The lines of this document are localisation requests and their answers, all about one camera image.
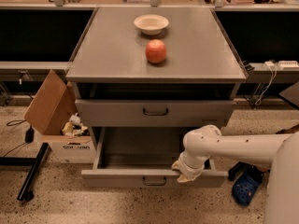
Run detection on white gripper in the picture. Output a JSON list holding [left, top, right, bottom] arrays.
[[171, 151, 206, 183]]

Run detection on grey drawer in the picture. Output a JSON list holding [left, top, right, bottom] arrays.
[[81, 127, 228, 188], [76, 99, 235, 127]]

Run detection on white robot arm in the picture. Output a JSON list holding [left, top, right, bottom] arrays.
[[172, 125, 299, 224]]

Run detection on grey drawer cabinet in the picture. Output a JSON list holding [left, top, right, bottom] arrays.
[[65, 6, 248, 179]]

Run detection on grey top drawer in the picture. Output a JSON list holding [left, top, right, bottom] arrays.
[[76, 99, 235, 127]]

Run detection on open cardboard box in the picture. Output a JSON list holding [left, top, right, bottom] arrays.
[[24, 70, 96, 163]]

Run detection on black table leg right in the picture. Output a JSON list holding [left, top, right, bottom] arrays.
[[228, 161, 249, 181]]

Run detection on black table leg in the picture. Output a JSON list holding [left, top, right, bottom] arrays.
[[0, 143, 49, 202], [228, 161, 249, 181]]

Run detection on blue clog shoe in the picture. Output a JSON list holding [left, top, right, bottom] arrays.
[[232, 166, 263, 206]]

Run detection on person's bare leg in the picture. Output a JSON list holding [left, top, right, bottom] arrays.
[[257, 166, 270, 173]]

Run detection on red apple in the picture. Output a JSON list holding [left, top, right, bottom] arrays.
[[145, 39, 166, 63]]

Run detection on white bowl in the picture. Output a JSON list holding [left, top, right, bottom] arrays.
[[134, 14, 169, 35]]

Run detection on white power strip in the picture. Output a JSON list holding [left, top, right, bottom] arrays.
[[278, 61, 299, 70]]

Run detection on black table leg left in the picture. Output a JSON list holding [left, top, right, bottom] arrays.
[[0, 143, 49, 202]]

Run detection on black power adapter with cable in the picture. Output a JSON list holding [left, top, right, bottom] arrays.
[[4, 119, 35, 158]]

